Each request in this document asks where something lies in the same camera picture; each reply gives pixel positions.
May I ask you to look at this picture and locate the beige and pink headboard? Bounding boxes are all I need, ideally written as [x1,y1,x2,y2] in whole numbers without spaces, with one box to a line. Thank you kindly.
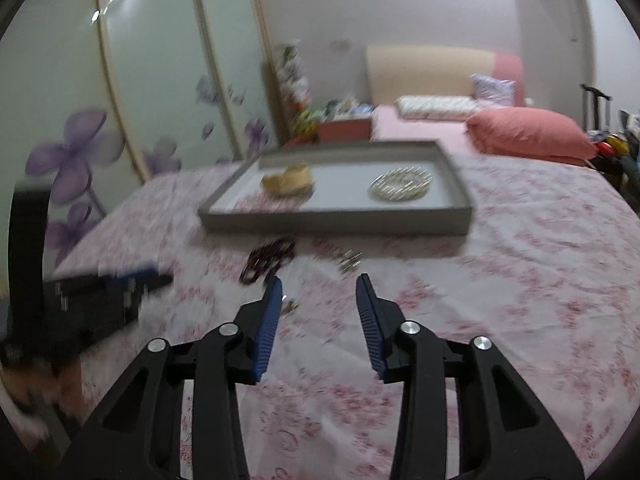
[365,44,526,109]

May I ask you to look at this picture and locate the pink nightstand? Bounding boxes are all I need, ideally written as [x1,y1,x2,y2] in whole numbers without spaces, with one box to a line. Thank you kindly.
[314,114,374,144]

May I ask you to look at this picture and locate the pink mattress sheet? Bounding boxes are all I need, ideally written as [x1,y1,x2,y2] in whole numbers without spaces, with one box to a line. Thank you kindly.
[370,104,474,144]

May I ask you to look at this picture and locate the coral pink pillow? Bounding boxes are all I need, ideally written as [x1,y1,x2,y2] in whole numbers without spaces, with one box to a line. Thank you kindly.
[464,107,599,167]

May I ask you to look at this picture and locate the floral glass wardrobe door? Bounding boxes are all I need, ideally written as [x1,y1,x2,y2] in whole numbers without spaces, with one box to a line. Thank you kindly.
[96,0,267,182]
[0,0,147,283]
[189,0,281,162]

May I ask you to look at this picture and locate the plush toy tower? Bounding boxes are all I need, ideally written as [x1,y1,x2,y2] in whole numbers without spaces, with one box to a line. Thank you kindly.
[274,44,312,147]

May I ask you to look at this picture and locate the black suitcase handle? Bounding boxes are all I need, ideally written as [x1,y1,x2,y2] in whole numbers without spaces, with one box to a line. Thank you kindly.
[579,83,612,134]

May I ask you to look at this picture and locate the silver cuff bracelet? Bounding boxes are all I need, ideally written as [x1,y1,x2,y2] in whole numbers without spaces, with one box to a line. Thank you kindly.
[330,248,364,274]

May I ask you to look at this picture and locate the thin silver bangle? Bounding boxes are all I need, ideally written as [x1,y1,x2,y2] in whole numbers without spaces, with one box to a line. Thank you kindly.
[368,165,434,202]

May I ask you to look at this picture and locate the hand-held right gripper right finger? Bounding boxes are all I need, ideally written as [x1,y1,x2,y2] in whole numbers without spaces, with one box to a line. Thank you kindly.
[354,273,587,480]

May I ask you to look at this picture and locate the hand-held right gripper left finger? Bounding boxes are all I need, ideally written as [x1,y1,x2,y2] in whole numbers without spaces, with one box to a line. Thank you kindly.
[59,276,285,480]

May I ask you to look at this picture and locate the pink floral bedsheet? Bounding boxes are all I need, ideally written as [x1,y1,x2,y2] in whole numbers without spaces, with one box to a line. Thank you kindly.
[47,152,640,480]

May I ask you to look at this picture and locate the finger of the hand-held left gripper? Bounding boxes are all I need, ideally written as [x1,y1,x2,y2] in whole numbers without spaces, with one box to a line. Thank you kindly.
[52,261,175,312]

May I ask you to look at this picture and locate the grey shallow cardboard tray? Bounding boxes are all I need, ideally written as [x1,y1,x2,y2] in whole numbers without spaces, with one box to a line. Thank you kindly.
[198,140,475,236]

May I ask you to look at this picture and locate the dark red bead bracelet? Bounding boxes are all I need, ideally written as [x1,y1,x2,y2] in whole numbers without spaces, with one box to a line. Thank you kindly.
[239,237,297,284]

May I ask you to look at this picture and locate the red and yellow toys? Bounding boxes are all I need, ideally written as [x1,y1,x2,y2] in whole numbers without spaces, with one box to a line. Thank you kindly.
[589,129,632,162]

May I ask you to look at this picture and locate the lilac pillow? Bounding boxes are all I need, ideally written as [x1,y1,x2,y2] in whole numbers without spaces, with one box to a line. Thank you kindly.
[470,73,517,107]

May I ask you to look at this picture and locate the white patterned pillow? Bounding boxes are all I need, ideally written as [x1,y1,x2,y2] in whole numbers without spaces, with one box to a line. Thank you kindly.
[394,94,484,121]

